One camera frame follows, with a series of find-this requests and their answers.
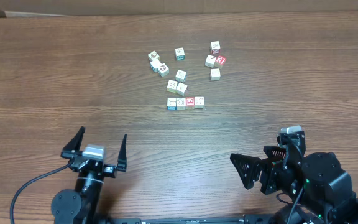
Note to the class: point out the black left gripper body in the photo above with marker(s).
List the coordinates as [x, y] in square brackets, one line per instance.
[109, 169]

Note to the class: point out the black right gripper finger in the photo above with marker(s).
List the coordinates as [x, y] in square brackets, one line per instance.
[247, 168]
[275, 152]

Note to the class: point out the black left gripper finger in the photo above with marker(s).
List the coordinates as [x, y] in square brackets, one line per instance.
[72, 148]
[122, 157]

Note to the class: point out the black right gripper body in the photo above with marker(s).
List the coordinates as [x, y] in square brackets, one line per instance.
[291, 182]

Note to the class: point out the wooden block blue side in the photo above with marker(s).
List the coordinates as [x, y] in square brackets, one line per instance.
[171, 103]

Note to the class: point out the wooden block teal side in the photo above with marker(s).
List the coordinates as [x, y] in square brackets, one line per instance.
[199, 102]

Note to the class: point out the plain wooden block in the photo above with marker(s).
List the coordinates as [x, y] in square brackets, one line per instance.
[180, 103]

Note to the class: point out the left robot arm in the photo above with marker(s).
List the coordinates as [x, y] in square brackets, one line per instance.
[79, 205]

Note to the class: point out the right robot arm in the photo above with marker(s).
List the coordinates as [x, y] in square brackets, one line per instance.
[316, 181]

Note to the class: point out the wooden block yellow side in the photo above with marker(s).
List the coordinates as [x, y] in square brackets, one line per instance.
[172, 86]

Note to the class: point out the wooden block ice cream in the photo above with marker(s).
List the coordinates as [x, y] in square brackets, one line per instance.
[181, 88]

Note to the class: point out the wooden block pretzel picture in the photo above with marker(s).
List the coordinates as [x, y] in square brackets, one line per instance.
[215, 74]

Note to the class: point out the wooden block round picture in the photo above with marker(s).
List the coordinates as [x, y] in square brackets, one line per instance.
[163, 70]

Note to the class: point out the wooden block letter blue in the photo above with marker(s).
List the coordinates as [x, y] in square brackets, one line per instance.
[155, 65]

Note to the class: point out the wooden block fish picture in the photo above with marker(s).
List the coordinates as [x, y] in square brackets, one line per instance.
[181, 76]

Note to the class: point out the wooden block brush picture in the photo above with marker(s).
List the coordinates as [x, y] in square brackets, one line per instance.
[210, 61]

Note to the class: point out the wooden block brown picture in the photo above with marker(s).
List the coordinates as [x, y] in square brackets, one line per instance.
[153, 56]

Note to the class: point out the wooden block red side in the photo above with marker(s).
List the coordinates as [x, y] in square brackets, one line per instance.
[215, 47]

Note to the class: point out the wooden block green side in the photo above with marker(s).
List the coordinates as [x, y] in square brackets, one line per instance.
[179, 53]

